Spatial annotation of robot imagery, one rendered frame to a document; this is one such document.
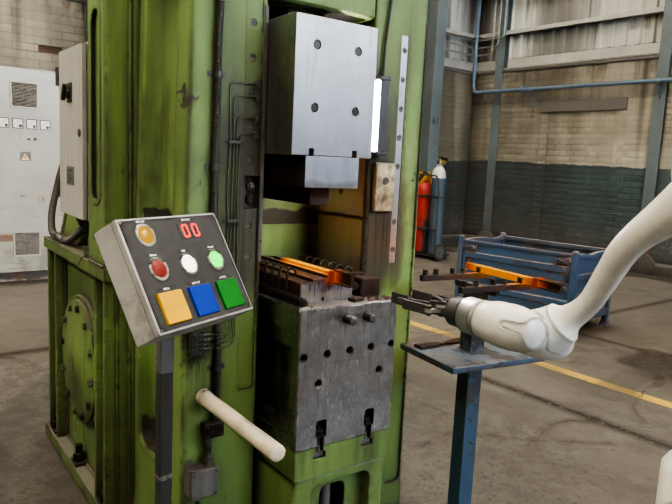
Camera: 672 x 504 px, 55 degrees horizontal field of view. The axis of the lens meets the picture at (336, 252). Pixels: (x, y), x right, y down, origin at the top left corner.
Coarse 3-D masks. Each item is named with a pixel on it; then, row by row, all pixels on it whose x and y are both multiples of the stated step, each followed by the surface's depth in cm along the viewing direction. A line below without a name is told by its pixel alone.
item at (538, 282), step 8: (472, 264) 238; (488, 272) 231; (496, 272) 227; (504, 272) 224; (512, 272) 224; (512, 280) 220; (528, 280) 214; (536, 280) 210; (544, 280) 208; (536, 288) 211; (544, 288) 208; (552, 288) 206; (560, 288) 203
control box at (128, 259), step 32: (128, 224) 145; (160, 224) 153; (128, 256) 141; (160, 256) 149; (192, 256) 157; (224, 256) 168; (128, 288) 142; (160, 288) 145; (128, 320) 143; (160, 320) 141; (192, 320) 149; (224, 320) 166
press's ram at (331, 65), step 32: (288, 32) 184; (320, 32) 186; (352, 32) 193; (288, 64) 185; (320, 64) 188; (352, 64) 194; (288, 96) 186; (320, 96) 189; (352, 96) 196; (288, 128) 187; (320, 128) 191; (352, 128) 198
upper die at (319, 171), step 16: (272, 160) 205; (288, 160) 197; (304, 160) 190; (320, 160) 192; (336, 160) 196; (352, 160) 199; (272, 176) 205; (288, 176) 197; (304, 176) 190; (320, 176) 193; (336, 176) 197; (352, 176) 200
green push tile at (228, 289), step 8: (224, 280) 162; (232, 280) 165; (224, 288) 161; (232, 288) 164; (224, 296) 160; (232, 296) 162; (240, 296) 165; (224, 304) 159; (232, 304) 161; (240, 304) 164
